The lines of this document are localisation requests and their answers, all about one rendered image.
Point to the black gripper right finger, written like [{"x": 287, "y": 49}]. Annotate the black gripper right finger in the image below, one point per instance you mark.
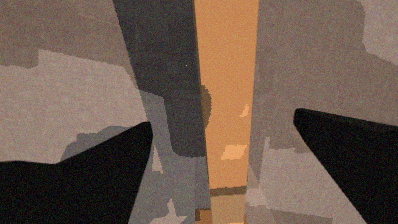
[{"x": 361, "y": 156}]

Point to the orange bar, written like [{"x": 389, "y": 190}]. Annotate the orange bar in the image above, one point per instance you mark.
[{"x": 226, "y": 37}]

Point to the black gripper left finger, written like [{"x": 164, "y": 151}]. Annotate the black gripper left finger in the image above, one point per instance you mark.
[{"x": 97, "y": 186}]

